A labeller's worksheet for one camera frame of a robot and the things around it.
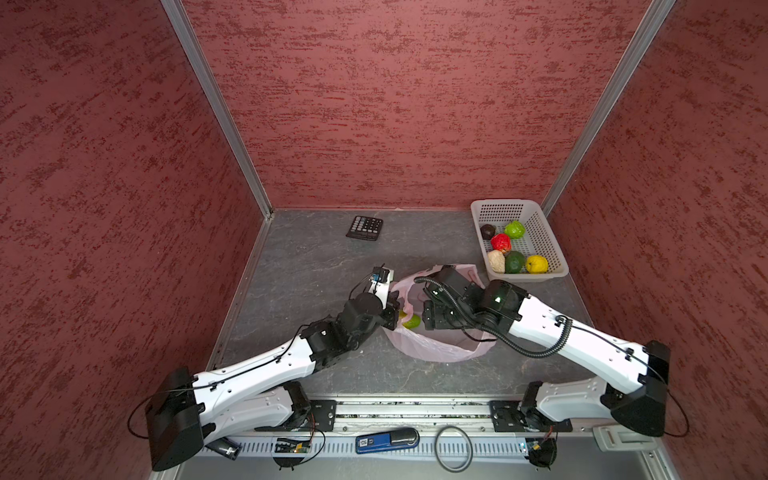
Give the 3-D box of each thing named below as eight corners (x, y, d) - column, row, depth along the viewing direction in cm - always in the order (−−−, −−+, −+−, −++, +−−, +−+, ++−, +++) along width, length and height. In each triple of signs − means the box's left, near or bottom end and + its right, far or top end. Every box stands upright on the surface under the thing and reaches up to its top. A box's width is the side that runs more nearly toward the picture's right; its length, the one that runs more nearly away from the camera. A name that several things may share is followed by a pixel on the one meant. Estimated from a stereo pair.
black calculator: (346, 236, 115) (346, 232, 113) (353, 218, 121) (352, 214, 120) (378, 241, 114) (378, 237, 112) (383, 222, 120) (383, 218, 118)
